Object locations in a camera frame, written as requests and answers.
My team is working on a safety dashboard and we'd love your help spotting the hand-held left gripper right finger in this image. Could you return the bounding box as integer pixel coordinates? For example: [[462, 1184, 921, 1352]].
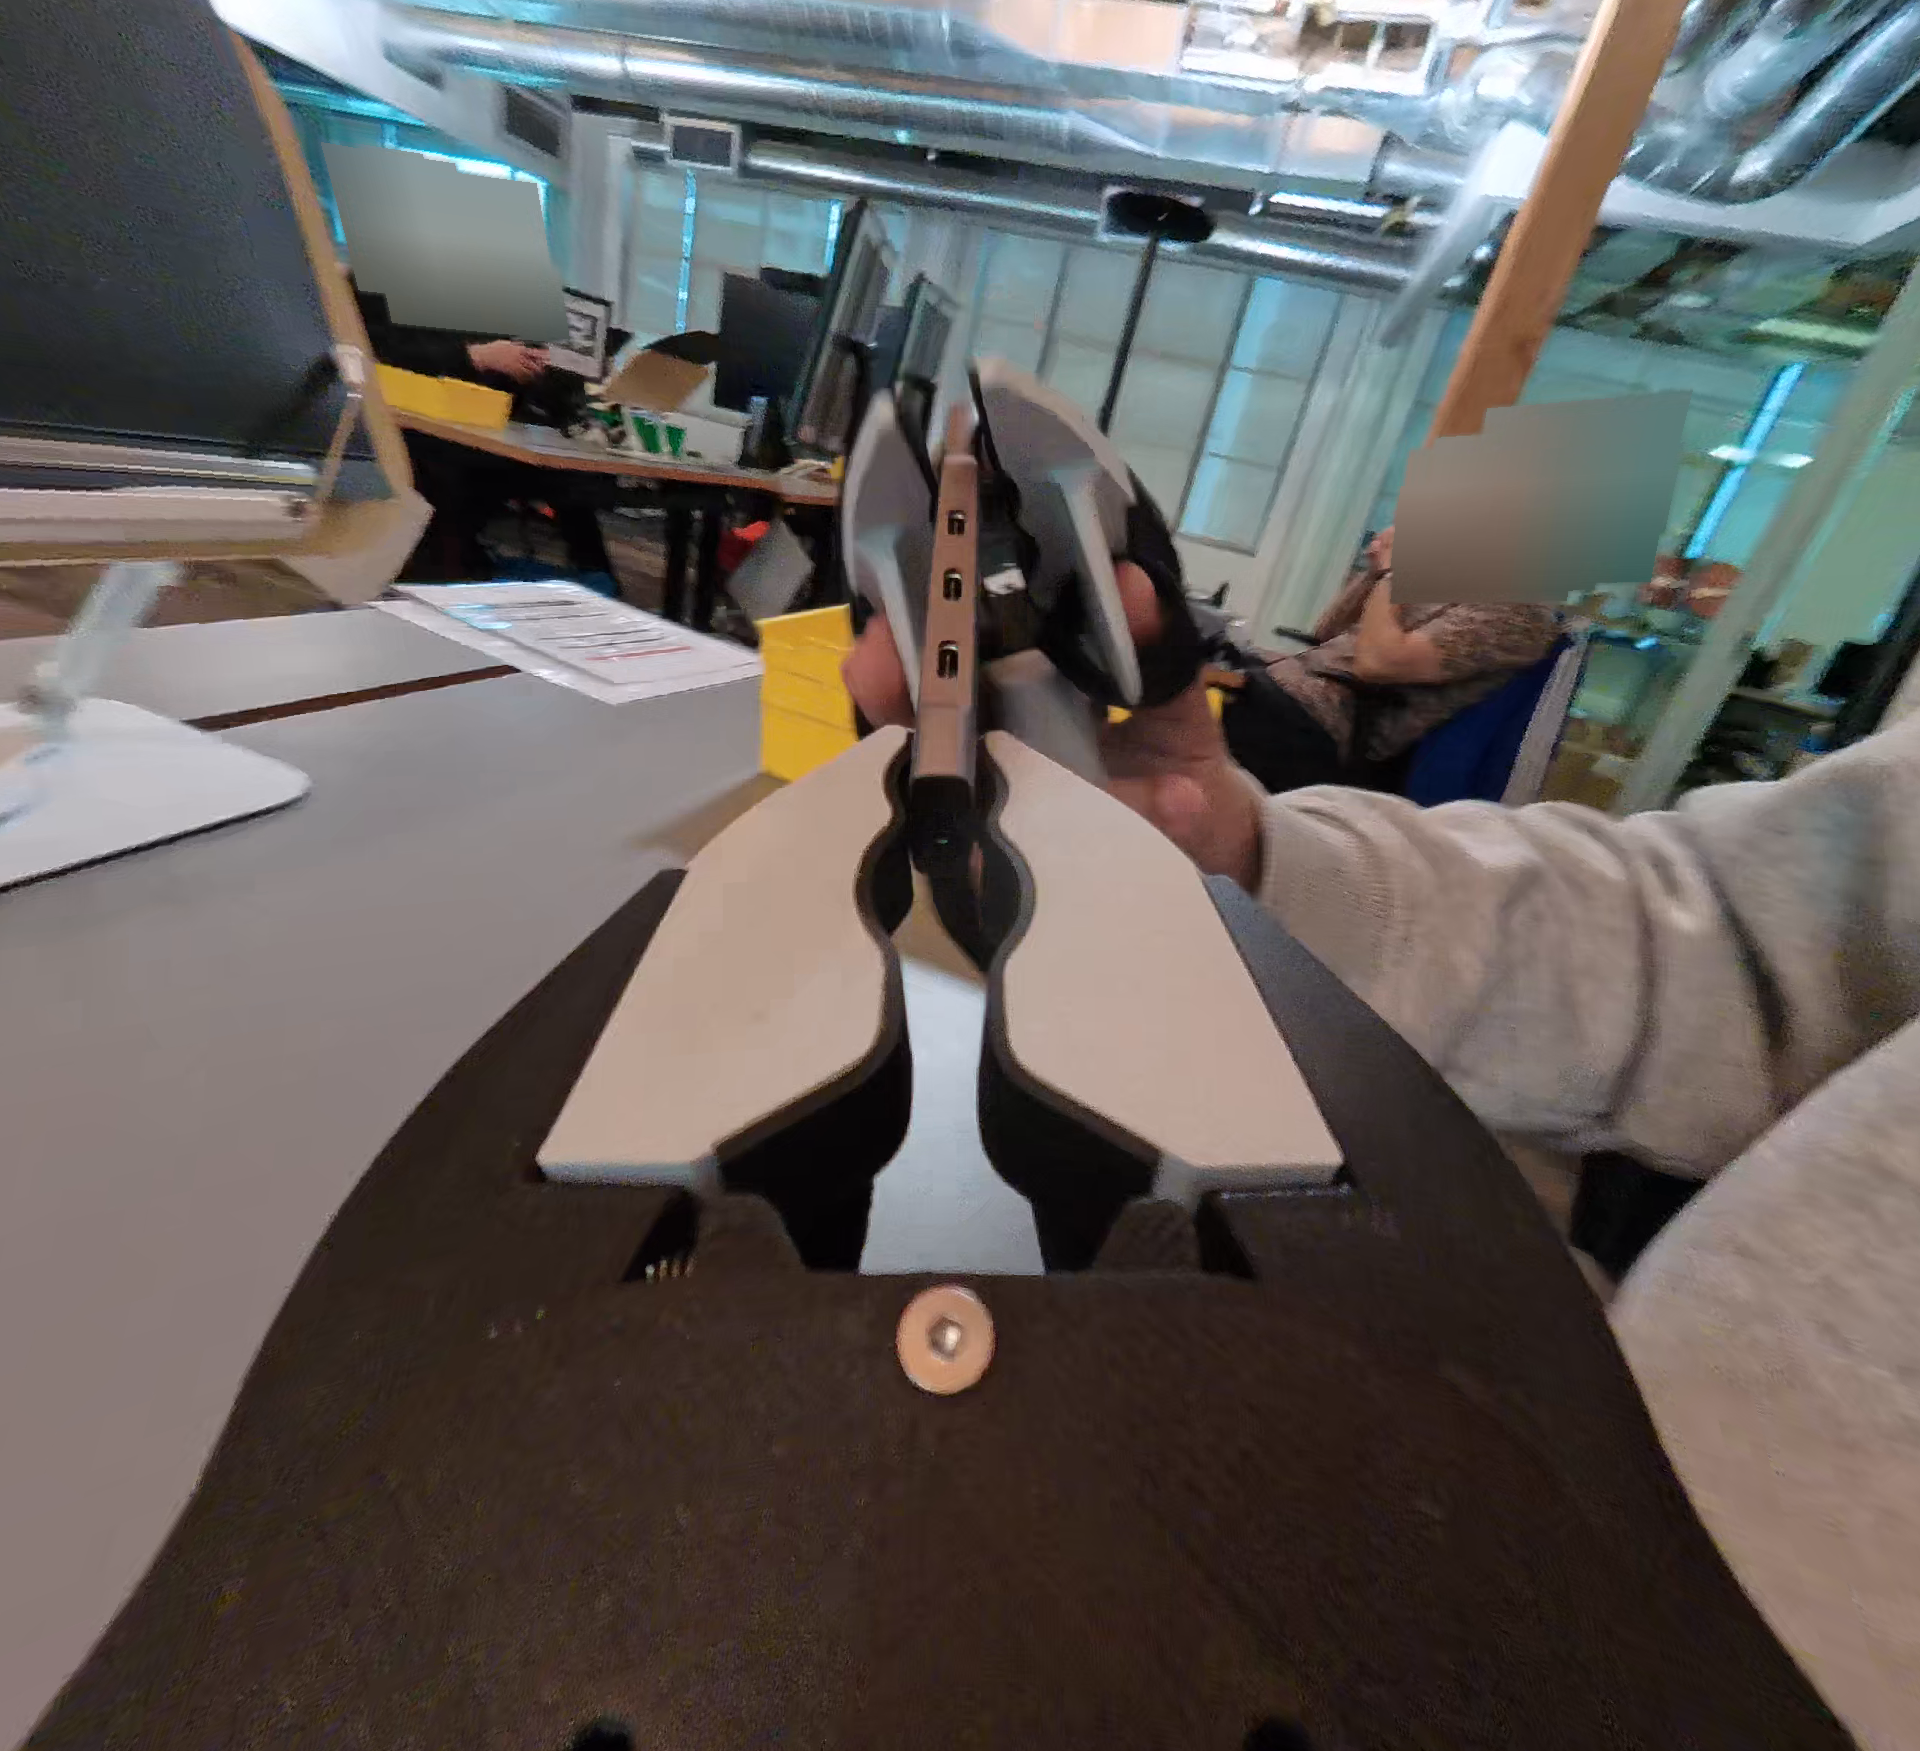
[[974, 732, 1350, 1204]]

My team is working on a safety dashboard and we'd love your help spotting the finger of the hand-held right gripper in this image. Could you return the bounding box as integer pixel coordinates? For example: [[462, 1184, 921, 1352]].
[[966, 358, 1151, 707], [838, 390, 943, 732]]

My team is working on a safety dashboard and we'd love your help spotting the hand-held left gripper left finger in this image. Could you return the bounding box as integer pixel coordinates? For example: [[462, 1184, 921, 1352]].
[[535, 727, 917, 1189]]

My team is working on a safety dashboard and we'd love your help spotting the grey USB hub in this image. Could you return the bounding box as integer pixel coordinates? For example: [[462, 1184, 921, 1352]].
[[905, 408, 991, 884]]

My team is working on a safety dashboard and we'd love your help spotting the person's right forearm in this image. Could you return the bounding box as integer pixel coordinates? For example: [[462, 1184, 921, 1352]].
[[1258, 672, 1920, 1184]]

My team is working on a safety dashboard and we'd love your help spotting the wooden background desk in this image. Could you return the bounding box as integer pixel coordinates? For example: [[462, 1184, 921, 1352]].
[[399, 408, 841, 626]]

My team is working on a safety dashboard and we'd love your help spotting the person's right hand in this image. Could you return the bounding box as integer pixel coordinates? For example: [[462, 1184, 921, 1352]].
[[844, 552, 1274, 893]]

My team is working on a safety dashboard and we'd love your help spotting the yellow storage bin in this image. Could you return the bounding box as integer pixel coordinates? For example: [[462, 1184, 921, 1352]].
[[755, 602, 863, 785], [376, 364, 514, 432]]

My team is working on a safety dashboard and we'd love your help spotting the black computer monitor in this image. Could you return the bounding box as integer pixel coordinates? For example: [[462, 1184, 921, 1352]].
[[719, 271, 825, 418], [788, 199, 965, 463]]

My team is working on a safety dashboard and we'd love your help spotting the black pole-mounted lamp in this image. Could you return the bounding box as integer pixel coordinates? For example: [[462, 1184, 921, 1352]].
[[1100, 188, 1217, 432]]

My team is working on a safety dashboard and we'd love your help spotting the open cardboard box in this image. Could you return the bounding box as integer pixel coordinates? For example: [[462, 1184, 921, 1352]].
[[605, 333, 719, 408]]

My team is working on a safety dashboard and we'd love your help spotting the white paper sheet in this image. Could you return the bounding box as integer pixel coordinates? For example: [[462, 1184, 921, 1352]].
[[376, 578, 763, 708]]

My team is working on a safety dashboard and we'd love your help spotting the blue office chair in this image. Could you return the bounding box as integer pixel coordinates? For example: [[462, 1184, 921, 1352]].
[[1410, 633, 1585, 809]]

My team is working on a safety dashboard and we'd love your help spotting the person's grey sweatshirt torso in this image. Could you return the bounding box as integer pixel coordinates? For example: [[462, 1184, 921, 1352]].
[[1607, 1033, 1920, 1751]]

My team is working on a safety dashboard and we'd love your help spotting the monitor with white stand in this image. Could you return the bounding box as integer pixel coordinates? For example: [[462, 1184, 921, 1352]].
[[0, 0, 436, 890]]

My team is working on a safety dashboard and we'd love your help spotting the silver round ventilation duct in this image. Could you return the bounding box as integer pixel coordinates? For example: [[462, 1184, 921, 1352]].
[[741, 140, 1443, 284], [285, 0, 1443, 132]]

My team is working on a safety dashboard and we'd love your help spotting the wooden post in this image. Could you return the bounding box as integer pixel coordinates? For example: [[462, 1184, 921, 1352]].
[[1432, 0, 1764, 440]]

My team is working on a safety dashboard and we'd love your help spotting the silver duct pipe cluster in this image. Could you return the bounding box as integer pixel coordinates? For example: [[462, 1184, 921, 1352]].
[[1621, 0, 1920, 207]]

